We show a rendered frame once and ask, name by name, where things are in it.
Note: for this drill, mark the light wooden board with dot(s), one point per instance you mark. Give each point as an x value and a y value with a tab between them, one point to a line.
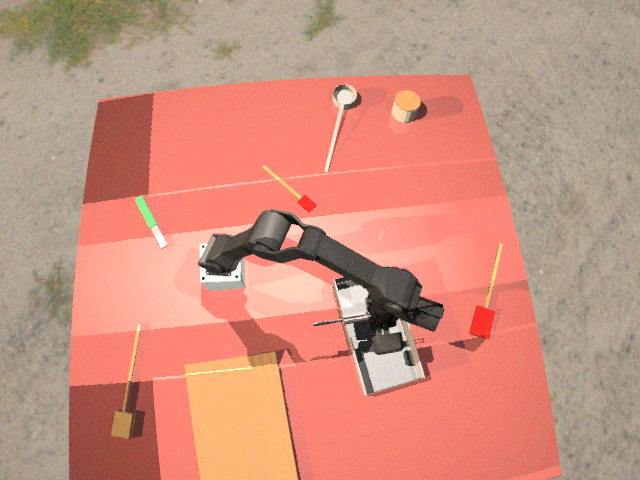
239	419

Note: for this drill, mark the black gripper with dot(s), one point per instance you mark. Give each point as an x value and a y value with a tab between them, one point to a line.
387	343

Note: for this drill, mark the white rectangular roasting tin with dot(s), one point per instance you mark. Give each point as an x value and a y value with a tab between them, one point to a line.
376	372

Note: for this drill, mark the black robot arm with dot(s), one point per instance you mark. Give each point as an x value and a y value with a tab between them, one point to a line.
395	292

